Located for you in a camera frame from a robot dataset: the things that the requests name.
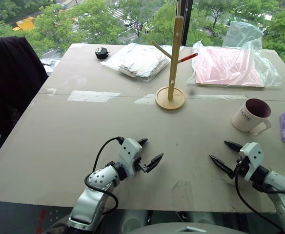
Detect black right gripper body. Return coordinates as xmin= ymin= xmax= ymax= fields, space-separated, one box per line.
xmin=230 ymin=156 xmax=251 ymax=180

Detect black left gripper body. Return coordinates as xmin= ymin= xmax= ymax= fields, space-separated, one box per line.
xmin=133 ymin=156 xmax=149 ymax=174

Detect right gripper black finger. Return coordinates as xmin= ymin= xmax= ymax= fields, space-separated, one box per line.
xmin=208 ymin=154 xmax=234 ymax=178
xmin=224 ymin=140 xmax=244 ymax=154

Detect white mug with dark inside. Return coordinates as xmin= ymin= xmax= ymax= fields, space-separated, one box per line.
xmin=231 ymin=98 xmax=272 ymax=137

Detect grey rounded shape under table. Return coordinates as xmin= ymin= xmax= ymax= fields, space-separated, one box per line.
xmin=188 ymin=211 xmax=217 ymax=225
xmin=121 ymin=209 xmax=150 ymax=234

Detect wooden mug tree stand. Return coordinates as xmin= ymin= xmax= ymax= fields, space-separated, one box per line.
xmin=151 ymin=0 xmax=198 ymax=112

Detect white cloth in plastic bag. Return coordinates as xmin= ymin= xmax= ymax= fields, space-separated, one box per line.
xmin=100 ymin=42 xmax=171 ymax=84

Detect pink sheet in plastic bag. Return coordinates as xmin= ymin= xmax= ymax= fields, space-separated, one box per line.
xmin=186 ymin=40 xmax=283 ymax=89

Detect black round white-dotted object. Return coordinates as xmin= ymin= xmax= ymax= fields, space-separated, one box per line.
xmin=95 ymin=47 xmax=110 ymax=59

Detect crumpled clear plastic bag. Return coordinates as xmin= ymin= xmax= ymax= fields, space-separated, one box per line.
xmin=222 ymin=20 xmax=265 ymax=51

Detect dark cloth over chair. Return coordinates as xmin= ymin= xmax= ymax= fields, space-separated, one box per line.
xmin=0 ymin=36 xmax=49 ymax=138

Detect yellow truck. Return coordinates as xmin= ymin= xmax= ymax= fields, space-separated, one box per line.
xmin=12 ymin=16 xmax=36 ymax=32

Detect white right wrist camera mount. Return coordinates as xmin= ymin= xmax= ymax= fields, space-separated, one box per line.
xmin=239 ymin=142 xmax=264 ymax=182

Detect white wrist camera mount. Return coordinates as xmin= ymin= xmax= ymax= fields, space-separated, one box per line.
xmin=239 ymin=142 xmax=264 ymax=182
xmin=119 ymin=138 xmax=143 ymax=178

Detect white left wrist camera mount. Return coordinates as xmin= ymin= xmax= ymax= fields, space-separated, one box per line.
xmin=119 ymin=138 xmax=143 ymax=178

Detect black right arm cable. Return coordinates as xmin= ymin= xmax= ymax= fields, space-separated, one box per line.
xmin=234 ymin=165 xmax=285 ymax=234

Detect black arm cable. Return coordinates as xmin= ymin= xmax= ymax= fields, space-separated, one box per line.
xmin=234 ymin=165 xmax=285 ymax=234
xmin=84 ymin=136 xmax=125 ymax=215

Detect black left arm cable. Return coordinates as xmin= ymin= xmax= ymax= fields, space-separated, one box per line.
xmin=84 ymin=136 xmax=125 ymax=215

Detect black window frame post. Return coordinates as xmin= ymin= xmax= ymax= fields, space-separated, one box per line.
xmin=181 ymin=0 xmax=194 ymax=47

